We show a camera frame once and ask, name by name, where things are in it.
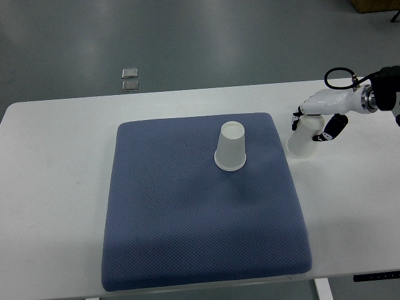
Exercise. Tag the black table control panel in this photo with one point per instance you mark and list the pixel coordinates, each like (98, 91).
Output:
(379, 276)

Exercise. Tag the white paper cup on mat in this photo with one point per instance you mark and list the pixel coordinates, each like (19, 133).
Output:
(230, 154)

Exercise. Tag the white paper cup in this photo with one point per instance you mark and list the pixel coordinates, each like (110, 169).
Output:
(301, 144)
(230, 154)

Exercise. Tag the brown cardboard box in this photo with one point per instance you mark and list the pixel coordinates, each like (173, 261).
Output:
(375, 6)

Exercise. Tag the upper metal floor plate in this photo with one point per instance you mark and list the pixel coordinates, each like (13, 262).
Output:
(131, 72)

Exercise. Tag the black tripod leg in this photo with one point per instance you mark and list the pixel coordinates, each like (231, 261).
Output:
(394, 18)

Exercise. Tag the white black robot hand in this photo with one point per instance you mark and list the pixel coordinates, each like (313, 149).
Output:
(327, 102)

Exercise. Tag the blue quilted cushion mat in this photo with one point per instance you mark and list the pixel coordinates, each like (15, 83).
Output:
(174, 217)

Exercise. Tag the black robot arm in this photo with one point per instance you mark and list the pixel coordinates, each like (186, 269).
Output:
(376, 91)

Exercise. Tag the white table leg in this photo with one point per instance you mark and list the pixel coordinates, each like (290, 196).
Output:
(323, 289)

